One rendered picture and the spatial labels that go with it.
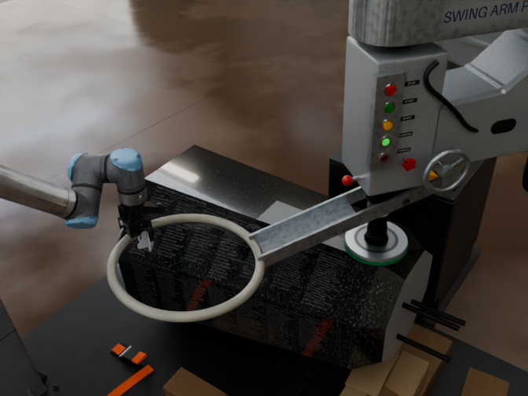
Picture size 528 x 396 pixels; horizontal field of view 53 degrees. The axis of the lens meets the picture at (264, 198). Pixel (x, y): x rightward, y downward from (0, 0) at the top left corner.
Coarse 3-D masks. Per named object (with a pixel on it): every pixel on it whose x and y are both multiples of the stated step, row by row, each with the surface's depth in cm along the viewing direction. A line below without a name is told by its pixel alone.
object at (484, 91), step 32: (512, 32) 158; (480, 64) 160; (512, 64) 151; (448, 96) 149; (480, 96) 149; (512, 96) 150; (448, 128) 151; (480, 128) 154; (512, 128) 157; (448, 160) 158
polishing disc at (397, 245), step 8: (392, 224) 189; (352, 232) 186; (360, 232) 186; (392, 232) 185; (400, 232) 185; (352, 240) 183; (360, 240) 182; (392, 240) 182; (400, 240) 181; (352, 248) 179; (360, 248) 179; (368, 248) 179; (376, 248) 179; (384, 248) 179; (392, 248) 178; (400, 248) 178; (360, 256) 177; (368, 256) 176; (376, 256) 176; (384, 256) 176; (392, 256) 175
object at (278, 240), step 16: (352, 192) 175; (416, 192) 167; (432, 192) 169; (320, 208) 175; (336, 208) 177; (352, 208) 175; (368, 208) 166; (384, 208) 168; (272, 224) 175; (288, 224) 175; (304, 224) 177; (320, 224) 174; (336, 224) 166; (352, 224) 168; (272, 240) 175; (288, 240) 173; (304, 240) 166; (320, 240) 168; (256, 256) 166; (272, 256) 166; (288, 256) 168
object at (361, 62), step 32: (352, 64) 148; (384, 64) 133; (416, 64) 135; (352, 96) 153; (416, 96) 140; (352, 128) 157; (416, 128) 146; (352, 160) 163; (416, 160) 153; (384, 192) 157
